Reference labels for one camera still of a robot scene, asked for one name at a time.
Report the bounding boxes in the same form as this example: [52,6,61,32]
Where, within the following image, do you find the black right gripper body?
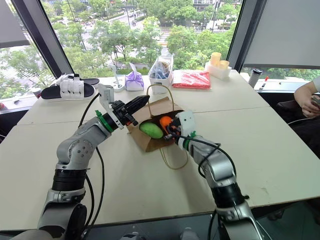
[162,117,183,142]

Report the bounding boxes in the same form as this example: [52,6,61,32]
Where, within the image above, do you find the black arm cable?
[77,91,106,237]
[179,134,237,179]

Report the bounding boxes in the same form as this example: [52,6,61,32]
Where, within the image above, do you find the grey roller blind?
[0,0,31,49]
[242,0,320,70]

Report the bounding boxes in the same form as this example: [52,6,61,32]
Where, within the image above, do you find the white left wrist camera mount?
[96,83,125,130]

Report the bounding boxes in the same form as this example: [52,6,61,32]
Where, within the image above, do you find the white plastic tray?
[204,61,233,81]

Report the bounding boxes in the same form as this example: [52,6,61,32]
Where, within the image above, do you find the white desk stand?
[109,64,126,93]

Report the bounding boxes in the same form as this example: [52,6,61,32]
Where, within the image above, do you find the black slipper with white straps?
[55,73,101,86]
[40,79,96,102]

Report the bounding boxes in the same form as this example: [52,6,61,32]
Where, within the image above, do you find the brown paper bag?
[126,84,190,170]

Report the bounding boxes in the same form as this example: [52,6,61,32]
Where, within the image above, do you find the purple tissue pack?
[124,62,145,92]

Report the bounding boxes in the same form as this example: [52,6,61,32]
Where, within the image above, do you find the red plastic package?
[171,70,212,90]

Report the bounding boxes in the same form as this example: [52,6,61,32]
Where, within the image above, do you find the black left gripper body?
[111,99,139,127]

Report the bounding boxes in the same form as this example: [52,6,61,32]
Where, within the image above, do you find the orange plush toy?
[159,115,174,129]

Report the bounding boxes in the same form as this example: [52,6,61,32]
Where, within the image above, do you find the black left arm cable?
[77,91,106,237]

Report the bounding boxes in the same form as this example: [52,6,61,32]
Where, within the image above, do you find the clear bag with blue items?
[147,53,175,95]

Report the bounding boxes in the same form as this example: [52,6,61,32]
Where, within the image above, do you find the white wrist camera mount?
[174,110,198,138]
[96,83,125,130]

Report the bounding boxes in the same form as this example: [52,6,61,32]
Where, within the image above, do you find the white thermos bottle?
[247,68,264,89]

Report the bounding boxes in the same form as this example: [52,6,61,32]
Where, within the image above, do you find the person's dark clothed legs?
[275,99,320,161]

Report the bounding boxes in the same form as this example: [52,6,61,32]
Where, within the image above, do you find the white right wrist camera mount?
[174,110,198,138]

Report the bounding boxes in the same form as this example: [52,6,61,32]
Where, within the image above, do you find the tall yellow cup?
[210,51,223,67]

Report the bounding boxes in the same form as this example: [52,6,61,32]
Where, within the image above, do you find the white thin cable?
[286,117,309,126]

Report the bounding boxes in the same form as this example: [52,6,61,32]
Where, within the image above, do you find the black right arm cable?
[179,134,237,179]

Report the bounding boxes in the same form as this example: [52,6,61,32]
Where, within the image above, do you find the person's bare hand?
[300,94,320,119]

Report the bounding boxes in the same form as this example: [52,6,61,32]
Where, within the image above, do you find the dark window frame pillar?
[225,0,259,74]
[10,0,75,79]

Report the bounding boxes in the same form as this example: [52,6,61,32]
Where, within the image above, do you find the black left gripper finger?
[124,94,151,110]
[128,99,150,116]

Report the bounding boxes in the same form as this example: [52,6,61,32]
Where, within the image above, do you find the green plush toy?
[138,121,164,140]

